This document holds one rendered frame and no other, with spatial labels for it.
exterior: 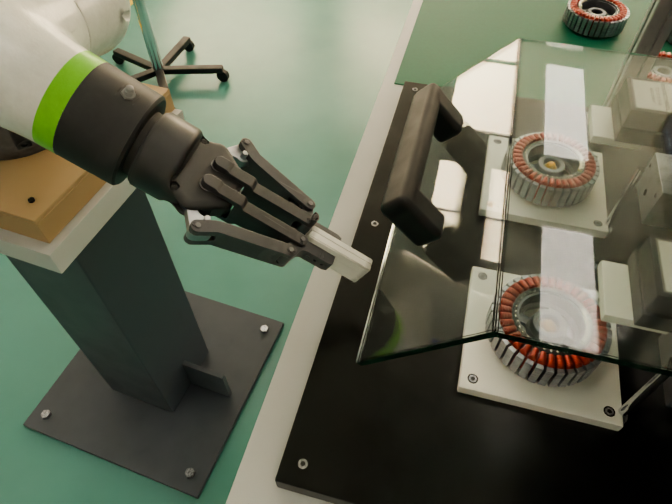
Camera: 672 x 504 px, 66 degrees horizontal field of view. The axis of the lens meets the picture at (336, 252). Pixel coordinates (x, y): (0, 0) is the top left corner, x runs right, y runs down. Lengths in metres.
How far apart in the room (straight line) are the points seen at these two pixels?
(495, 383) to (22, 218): 0.57
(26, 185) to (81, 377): 0.82
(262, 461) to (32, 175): 0.48
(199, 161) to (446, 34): 0.69
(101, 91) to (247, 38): 2.19
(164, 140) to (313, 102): 1.74
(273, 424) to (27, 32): 0.40
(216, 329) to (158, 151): 1.04
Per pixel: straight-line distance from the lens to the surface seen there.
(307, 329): 0.58
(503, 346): 0.53
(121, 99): 0.47
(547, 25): 1.16
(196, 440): 1.35
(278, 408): 0.54
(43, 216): 0.73
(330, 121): 2.08
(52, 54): 0.49
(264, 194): 0.50
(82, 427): 1.45
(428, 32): 1.08
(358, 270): 0.51
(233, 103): 2.22
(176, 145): 0.47
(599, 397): 0.57
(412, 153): 0.29
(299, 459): 0.50
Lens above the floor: 1.25
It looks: 51 degrees down
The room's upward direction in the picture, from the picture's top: straight up
